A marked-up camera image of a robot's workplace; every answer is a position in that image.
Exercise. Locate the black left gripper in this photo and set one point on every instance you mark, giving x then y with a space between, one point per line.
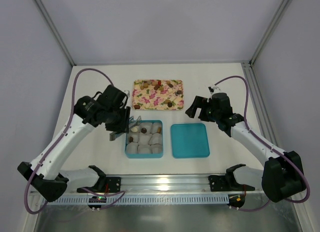
124 120

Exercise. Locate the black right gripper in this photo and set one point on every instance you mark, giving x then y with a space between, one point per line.
203 110

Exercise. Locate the dark round chocolate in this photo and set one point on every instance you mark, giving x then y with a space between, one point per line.
144 130

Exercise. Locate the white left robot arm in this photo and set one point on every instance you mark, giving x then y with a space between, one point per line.
44 172

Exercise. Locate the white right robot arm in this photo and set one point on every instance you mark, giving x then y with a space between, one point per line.
282 175

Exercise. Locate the brown round chocolate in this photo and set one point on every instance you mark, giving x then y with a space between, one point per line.
136 106

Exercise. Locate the teal lid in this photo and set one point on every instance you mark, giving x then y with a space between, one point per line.
189 140

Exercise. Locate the floral tray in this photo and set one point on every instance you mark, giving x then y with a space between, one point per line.
163 95

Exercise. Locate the teal box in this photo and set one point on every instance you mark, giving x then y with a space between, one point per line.
149 145

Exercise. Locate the aluminium rail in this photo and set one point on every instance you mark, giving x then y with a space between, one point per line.
174 183

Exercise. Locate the slotted cable duct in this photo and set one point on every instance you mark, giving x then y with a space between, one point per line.
144 199

